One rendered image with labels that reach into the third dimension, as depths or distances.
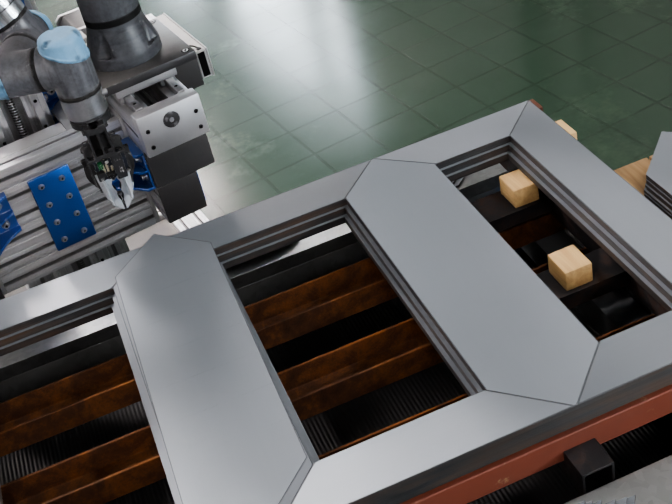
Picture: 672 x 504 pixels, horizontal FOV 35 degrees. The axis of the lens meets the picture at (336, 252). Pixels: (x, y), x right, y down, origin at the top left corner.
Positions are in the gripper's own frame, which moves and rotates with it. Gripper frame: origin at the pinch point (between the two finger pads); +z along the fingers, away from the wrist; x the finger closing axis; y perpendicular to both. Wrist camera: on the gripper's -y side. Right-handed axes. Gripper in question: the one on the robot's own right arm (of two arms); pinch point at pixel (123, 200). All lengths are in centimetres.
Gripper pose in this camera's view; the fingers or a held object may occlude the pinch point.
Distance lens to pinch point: 201.9
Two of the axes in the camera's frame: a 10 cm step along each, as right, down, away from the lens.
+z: 2.0, 7.7, 6.0
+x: 9.2, -3.6, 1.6
